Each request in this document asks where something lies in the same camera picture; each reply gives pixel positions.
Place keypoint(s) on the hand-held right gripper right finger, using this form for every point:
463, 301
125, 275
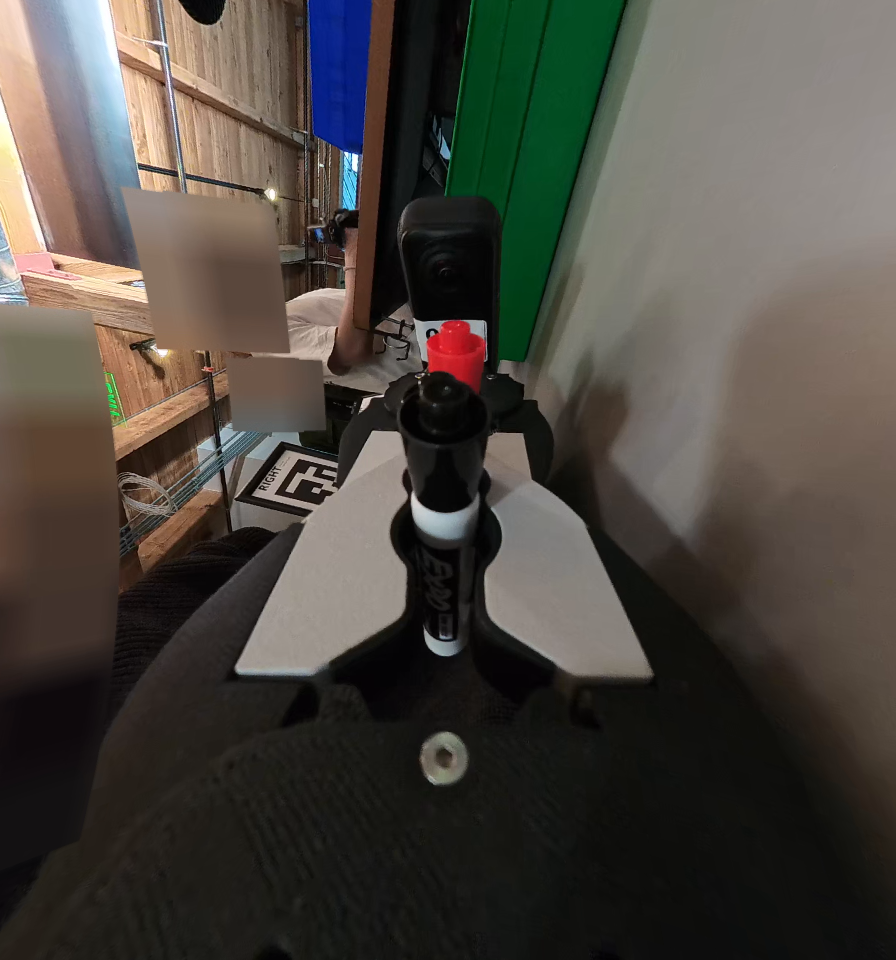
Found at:
560, 592

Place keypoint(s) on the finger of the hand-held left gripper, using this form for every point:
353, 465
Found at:
377, 461
515, 461

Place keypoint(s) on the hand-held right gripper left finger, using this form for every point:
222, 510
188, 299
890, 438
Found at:
320, 592

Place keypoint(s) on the black dry-erase marker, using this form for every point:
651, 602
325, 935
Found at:
444, 525

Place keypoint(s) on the red dry-erase marker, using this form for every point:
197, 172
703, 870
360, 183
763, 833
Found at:
455, 356

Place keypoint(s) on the large black-white tag card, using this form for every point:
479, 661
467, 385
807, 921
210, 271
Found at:
290, 480

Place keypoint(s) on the green plastic bin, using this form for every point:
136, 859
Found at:
523, 165

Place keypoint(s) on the green exit sign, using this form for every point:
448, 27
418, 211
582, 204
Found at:
114, 397

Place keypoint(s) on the metal conduit pipe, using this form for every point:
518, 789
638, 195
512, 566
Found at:
170, 90

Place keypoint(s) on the wooden beam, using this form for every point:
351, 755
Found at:
95, 289

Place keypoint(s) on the black round fan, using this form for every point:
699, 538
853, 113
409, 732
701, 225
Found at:
204, 9

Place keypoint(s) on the grey steel column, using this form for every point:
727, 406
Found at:
80, 112

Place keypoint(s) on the bracket wall lamp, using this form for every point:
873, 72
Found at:
152, 347

